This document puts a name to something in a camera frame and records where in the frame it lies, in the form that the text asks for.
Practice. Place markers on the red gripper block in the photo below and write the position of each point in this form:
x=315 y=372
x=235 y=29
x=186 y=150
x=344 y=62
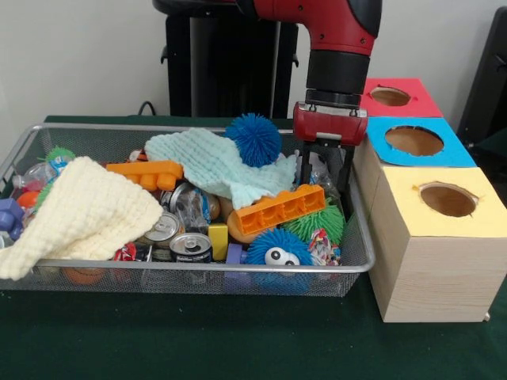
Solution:
x=329 y=123

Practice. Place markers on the crushed clear plastic bottle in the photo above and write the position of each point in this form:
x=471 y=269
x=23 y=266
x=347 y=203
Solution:
x=325 y=170

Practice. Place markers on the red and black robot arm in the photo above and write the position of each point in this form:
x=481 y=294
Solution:
x=341 y=39

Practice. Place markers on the wooden box with three holes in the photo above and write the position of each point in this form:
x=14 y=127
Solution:
x=428 y=277

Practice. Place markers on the shallow clear mesh bin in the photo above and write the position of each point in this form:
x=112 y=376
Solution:
x=103 y=142

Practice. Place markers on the large green spiky ball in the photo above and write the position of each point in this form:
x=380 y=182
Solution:
x=326 y=223

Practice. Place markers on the long orange toy brick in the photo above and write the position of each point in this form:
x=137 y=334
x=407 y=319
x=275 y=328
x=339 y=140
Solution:
x=281 y=210

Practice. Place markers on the plain blue spiky ball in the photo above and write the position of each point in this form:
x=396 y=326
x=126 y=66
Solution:
x=253 y=139

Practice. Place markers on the blue spiky ball with eyes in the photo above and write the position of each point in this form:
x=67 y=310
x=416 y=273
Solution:
x=277 y=245

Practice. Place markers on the pale blue waffle cloth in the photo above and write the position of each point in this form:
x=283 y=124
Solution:
x=206 y=162

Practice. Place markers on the black drink can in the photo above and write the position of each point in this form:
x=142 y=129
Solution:
x=190 y=245

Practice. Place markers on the silver drink can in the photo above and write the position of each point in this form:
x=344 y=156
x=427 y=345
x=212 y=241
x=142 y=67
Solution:
x=164 y=227

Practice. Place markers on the orange toy brick with studs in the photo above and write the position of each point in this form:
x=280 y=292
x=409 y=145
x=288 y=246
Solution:
x=142 y=170

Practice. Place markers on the black upright panel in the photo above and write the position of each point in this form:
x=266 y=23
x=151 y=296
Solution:
x=491 y=79

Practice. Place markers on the dark green table cloth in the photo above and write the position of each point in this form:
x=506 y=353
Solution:
x=238 y=340

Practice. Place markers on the cream yellow knitted cloth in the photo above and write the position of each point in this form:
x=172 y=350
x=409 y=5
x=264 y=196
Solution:
x=79 y=214

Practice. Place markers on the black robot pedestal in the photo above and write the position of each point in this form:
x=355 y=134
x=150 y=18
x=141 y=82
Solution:
x=214 y=63

